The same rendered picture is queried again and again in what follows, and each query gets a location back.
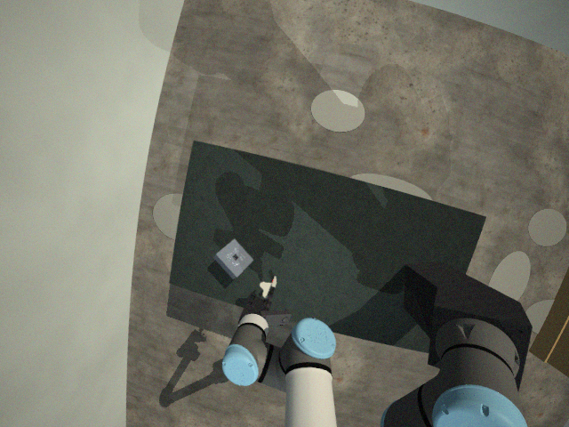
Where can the grey panel with square hole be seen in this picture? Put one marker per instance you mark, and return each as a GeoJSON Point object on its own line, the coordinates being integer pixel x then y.
{"type": "Point", "coordinates": [234, 267]}

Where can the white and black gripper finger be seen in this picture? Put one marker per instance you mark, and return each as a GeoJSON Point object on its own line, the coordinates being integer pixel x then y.
{"type": "Point", "coordinates": [265, 287]}

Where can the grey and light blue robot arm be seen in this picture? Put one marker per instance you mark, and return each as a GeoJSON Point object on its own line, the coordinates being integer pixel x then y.
{"type": "Point", "coordinates": [475, 387]}

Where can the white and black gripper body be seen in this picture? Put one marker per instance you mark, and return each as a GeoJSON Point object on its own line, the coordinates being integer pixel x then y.
{"type": "Point", "coordinates": [253, 307]}

